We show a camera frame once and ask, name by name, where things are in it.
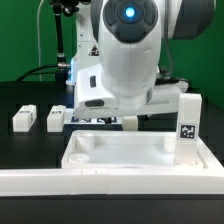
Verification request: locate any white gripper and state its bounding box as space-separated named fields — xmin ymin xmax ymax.
xmin=74 ymin=64 xmax=189 ymax=119

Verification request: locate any white desk top tray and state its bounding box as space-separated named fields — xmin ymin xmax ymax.
xmin=60 ymin=129 xmax=224 ymax=170

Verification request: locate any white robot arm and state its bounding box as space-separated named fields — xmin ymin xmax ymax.
xmin=73 ymin=0 xmax=216 ymax=119

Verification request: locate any fiducial marker sheet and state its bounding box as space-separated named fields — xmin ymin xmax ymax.
xmin=64 ymin=108 xmax=122 ymax=125

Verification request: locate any white L-shaped fence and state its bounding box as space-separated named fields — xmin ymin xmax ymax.
xmin=0 ymin=168 xmax=224 ymax=197

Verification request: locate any black cable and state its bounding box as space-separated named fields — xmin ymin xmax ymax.
xmin=15 ymin=64 xmax=59 ymax=82

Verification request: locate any grey thin cable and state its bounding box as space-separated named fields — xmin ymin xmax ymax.
xmin=35 ymin=0 xmax=46 ymax=82

